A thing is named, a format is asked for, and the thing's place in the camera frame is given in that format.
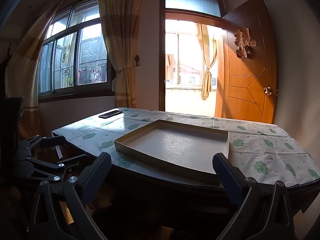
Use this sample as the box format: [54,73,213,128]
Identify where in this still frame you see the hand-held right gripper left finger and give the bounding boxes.
[27,152,112,240]

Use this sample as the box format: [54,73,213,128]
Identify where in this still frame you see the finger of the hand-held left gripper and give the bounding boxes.
[25,154,89,183]
[16,135,67,155]

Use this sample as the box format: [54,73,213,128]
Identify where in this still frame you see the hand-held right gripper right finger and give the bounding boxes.
[212,152,295,240]

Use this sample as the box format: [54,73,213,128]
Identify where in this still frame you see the shallow cardboard box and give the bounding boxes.
[114,119,230,187]

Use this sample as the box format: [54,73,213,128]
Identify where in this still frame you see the table with patterned tablecloth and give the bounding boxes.
[51,107,320,188]

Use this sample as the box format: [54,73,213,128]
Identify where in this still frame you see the beige window curtain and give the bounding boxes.
[5,0,65,140]
[99,0,147,109]

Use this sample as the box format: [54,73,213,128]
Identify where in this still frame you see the black smartphone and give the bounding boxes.
[98,110,123,119]

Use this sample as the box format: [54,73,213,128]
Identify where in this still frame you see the dark wooden desk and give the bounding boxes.
[51,107,320,240]

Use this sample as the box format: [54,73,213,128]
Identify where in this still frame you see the clothes hanging outside window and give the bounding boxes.
[79,64,107,83]

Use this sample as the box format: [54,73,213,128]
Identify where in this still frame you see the orange wooden door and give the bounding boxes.
[214,0,279,125]

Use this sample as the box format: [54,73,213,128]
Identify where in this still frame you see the beige balcony curtain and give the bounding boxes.
[195,23,218,101]

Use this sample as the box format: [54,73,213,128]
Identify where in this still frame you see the large framed window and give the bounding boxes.
[37,0,117,103]

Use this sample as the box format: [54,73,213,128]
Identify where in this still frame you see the striped hanging cloth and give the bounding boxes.
[166,54,177,80]

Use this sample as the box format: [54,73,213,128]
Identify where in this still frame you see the balcony window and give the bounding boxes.
[165,31,218,88]

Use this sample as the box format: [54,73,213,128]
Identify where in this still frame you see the cut-out door decoration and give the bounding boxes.
[234,27,257,59]

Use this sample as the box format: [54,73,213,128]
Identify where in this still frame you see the frosted transom window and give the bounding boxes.
[165,0,222,18]

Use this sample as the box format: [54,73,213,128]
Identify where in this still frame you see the wooden door frame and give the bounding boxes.
[159,0,228,118]

